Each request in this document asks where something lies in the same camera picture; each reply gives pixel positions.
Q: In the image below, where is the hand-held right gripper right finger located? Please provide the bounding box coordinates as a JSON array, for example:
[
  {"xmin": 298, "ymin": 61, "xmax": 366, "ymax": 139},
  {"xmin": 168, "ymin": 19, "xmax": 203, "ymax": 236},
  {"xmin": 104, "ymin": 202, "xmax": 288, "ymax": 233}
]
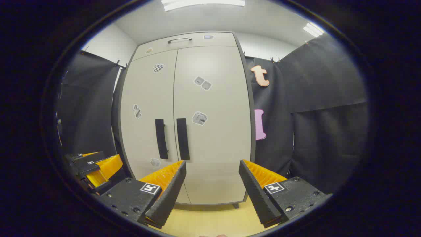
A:
[{"xmin": 239, "ymin": 160, "xmax": 333, "ymax": 228}]

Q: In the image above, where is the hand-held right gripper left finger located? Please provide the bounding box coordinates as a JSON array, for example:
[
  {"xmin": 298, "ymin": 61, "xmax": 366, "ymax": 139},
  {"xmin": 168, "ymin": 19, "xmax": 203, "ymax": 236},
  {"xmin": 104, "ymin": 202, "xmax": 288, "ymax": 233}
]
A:
[{"xmin": 97, "ymin": 160, "xmax": 187, "ymax": 230}]

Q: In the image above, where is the beige double-door shoe cabinet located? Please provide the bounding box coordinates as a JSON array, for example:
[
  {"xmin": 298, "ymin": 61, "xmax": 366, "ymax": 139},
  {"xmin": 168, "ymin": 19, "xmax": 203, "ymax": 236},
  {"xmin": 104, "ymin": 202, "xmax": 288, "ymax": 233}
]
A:
[{"xmin": 112, "ymin": 31, "xmax": 256, "ymax": 209}]

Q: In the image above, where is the beige cabinet door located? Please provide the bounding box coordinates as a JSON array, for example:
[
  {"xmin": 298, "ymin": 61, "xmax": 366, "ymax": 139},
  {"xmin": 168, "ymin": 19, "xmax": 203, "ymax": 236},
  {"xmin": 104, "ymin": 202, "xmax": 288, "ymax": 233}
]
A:
[
  {"xmin": 120, "ymin": 49, "xmax": 191, "ymax": 204},
  {"xmin": 173, "ymin": 45, "xmax": 252, "ymax": 204}
]

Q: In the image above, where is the beige cabinet drawer front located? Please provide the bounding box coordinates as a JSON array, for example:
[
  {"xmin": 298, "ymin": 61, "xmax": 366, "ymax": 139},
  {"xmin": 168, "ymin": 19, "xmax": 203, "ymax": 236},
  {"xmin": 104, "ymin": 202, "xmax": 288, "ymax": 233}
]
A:
[{"xmin": 132, "ymin": 32, "xmax": 238, "ymax": 61}]

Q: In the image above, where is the black backdrop cloth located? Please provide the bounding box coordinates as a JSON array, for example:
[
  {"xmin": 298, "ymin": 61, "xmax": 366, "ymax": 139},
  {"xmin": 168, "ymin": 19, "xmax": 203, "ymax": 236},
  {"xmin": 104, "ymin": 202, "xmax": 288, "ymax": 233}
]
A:
[
  {"xmin": 245, "ymin": 33, "xmax": 368, "ymax": 195},
  {"xmin": 56, "ymin": 49, "xmax": 127, "ymax": 158}
]

